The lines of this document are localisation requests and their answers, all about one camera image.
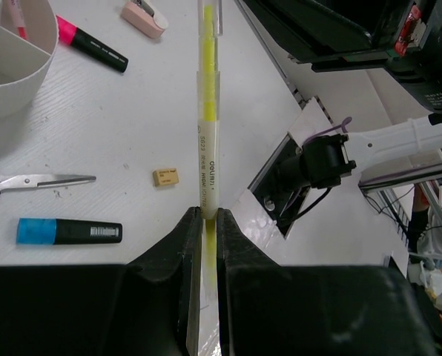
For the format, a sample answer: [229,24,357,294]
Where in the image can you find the yellow highlighter pen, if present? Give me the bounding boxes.
[197,1,222,355]

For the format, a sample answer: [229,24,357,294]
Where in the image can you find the pink pen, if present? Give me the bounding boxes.
[4,0,27,40]

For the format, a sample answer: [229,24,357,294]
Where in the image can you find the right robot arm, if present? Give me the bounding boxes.
[217,1,442,355]

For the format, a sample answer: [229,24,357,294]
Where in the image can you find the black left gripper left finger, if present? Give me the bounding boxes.
[0,208,202,355]

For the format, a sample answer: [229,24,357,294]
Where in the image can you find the tan eraser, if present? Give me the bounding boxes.
[153,168,179,187]

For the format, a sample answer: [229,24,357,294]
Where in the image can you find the black handled scissors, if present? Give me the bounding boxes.
[0,174,96,196]

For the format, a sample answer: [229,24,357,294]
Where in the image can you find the pink cap black marker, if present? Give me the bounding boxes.
[56,16,128,73]

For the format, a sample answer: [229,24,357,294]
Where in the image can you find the blue cap black marker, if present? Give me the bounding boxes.
[16,218,123,245]

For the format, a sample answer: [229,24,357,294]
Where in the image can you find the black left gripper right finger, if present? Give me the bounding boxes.
[217,209,441,355]

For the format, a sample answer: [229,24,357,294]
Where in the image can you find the white round divided organizer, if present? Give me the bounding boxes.
[0,1,59,118]

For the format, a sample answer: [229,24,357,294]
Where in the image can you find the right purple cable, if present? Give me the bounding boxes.
[302,116,354,144]

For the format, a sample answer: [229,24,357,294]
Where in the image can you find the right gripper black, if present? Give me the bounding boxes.
[246,1,442,119]

